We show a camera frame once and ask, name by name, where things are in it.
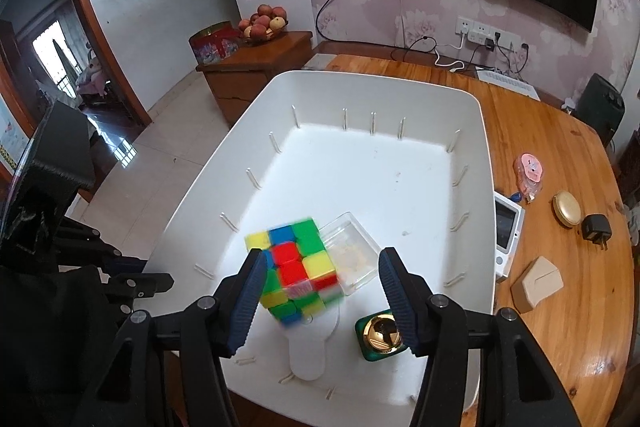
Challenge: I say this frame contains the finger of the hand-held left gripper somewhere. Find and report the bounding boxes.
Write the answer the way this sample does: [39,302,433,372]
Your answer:
[100,272,173,308]
[57,217,147,274]

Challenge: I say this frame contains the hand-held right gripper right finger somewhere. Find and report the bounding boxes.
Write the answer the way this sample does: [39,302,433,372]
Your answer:
[378,247,581,427]

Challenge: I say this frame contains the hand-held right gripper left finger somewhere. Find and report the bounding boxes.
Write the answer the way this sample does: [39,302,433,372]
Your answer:
[85,248,268,427]

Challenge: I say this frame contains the green and gold small bottle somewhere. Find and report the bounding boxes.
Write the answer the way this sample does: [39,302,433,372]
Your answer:
[355,312,417,362]

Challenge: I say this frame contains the multicoloured puzzle cube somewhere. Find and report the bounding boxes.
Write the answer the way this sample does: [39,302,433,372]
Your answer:
[244,217,343,333]

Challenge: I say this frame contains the clear plastic box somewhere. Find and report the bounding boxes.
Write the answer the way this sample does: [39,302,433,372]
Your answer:
[320,212,383,297]

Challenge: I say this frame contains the white paddle-shaped tool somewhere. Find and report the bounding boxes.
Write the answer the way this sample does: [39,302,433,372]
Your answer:
[285,297,343,382]

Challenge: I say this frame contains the white handheld game console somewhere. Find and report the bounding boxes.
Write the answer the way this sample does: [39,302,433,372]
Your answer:
[492,191,526,283]

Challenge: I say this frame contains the white plastic storage bin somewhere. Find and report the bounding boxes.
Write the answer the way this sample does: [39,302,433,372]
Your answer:
[137,69,498,413]

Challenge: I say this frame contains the beige block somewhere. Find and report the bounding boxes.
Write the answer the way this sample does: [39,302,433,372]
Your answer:
[510,256,563,314]

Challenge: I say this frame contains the black power adapter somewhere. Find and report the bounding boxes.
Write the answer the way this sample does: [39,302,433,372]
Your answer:
[581,213,612,252]

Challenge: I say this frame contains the plush toy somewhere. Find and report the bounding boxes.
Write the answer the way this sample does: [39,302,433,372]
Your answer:
[75,47,108,95]

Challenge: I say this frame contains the person's dark clothing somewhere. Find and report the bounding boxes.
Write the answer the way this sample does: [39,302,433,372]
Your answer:
[0,264,123,427]

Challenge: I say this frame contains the pink correction tape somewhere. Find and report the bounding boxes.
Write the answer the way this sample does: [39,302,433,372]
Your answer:
[513,152,546,204]

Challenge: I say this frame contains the gold round compact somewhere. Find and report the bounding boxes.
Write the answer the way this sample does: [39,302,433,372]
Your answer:
[551,190,583,228]

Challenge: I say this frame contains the red round tin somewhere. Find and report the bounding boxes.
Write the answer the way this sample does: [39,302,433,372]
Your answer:
[188,21,241,65]

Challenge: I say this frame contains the wooden side cabinet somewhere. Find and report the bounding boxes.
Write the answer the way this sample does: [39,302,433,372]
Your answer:
[195,31,313,128]

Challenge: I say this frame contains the white set-top box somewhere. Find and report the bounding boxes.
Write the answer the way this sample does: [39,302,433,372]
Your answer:
[477,69,542,102]

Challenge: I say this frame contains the bowl of fruit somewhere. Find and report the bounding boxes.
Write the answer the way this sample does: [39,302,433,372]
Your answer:
[236,4,290,46]

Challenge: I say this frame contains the low wooden television cabinet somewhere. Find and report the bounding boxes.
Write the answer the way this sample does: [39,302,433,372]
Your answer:
[317,38,481,78]

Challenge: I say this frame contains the black air fryer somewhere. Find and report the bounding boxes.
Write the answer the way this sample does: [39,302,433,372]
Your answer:
[575,73,627,148]

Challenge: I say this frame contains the bundle of cables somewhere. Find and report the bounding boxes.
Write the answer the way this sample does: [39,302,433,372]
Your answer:
[390,34,468,72]

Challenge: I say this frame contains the white wall sockets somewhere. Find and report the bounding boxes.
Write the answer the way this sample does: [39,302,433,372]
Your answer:
[454,17,518,50]

